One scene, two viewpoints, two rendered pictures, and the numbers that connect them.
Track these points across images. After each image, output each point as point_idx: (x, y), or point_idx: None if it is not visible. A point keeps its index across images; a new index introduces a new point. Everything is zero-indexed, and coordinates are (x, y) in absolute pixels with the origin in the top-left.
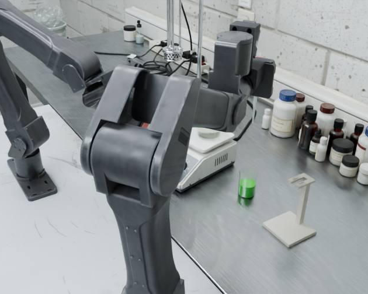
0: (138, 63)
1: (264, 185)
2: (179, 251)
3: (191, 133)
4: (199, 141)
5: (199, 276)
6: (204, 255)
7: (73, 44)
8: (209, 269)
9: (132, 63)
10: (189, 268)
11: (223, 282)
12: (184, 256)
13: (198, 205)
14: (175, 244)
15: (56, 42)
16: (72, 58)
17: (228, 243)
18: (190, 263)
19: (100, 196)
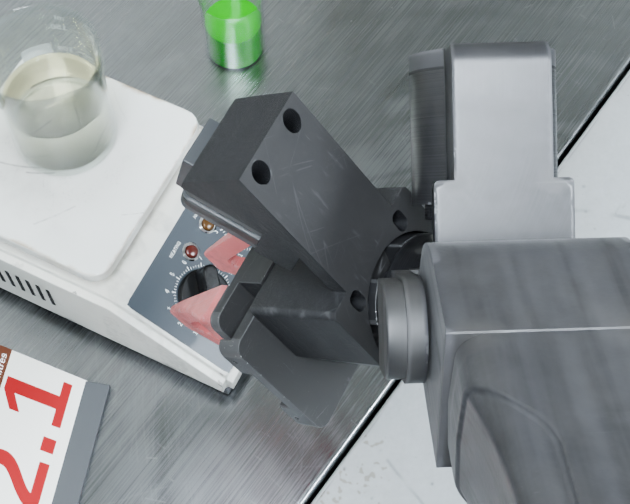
0: (289, 105)
1: (170, 9)
2: (587, 144)
3: (77, 196)
4: (134, 150)
5: None
6: (571, 83)
7: (503, 330)
8: (613, 58)
9: (276, 147)
10: None
11: None
12: (601, 125)
13: (356, 160)
14: (568, 163)
15: (621, 381)
16: None
17: (494, 42)
18: (618, 105)
19: (458, 493)
